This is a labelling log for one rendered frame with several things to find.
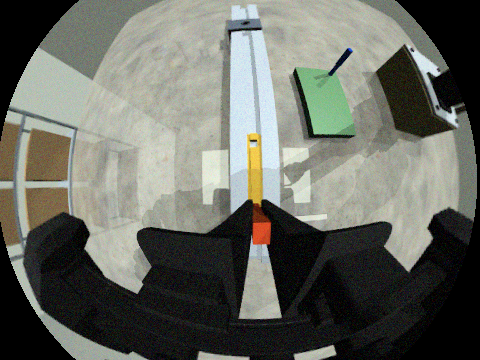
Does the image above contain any blue pin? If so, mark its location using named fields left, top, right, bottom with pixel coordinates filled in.
left=328, top=48, right=352, bottom=76

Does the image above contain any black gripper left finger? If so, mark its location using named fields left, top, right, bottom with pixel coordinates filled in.
left=136, top=200, right=253, bottom=319

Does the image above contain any grey aluminum rail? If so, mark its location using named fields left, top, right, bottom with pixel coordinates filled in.
left=227, top=4, right=280, bottom=215

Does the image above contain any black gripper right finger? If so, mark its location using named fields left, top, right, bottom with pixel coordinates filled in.
left=260, top=200, right=392, bottom=319

